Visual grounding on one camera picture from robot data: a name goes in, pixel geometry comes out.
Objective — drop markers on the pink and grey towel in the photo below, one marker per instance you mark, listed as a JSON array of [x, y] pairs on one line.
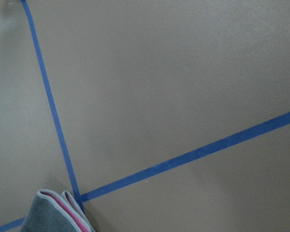
[[53, 212]]

